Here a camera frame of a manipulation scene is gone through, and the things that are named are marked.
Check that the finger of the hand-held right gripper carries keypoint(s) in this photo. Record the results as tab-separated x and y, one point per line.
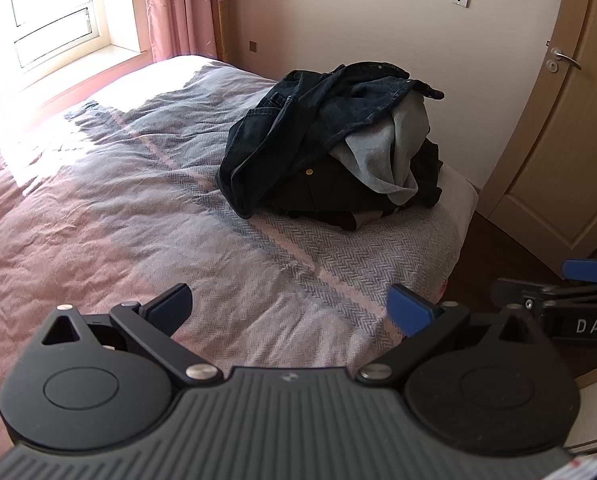
520	292
590	270

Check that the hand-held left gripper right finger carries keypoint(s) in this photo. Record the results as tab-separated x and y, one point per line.
408	310

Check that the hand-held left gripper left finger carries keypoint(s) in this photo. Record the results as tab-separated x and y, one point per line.
171	307

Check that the bed with pink-grey cover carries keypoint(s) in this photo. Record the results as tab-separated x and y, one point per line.
128	210

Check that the white bed sheet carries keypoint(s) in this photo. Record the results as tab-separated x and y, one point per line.
458	200

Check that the wooden door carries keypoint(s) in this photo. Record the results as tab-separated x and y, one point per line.
553	160

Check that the black garment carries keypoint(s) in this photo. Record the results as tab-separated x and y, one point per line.
323	190

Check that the grey hoodie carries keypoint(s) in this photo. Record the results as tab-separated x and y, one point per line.
383	155

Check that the white window sill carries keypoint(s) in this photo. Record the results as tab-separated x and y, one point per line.
103	57

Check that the golden pipe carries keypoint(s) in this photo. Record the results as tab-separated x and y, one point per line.
222	30

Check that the pink curtain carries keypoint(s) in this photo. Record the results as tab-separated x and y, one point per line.
178	10

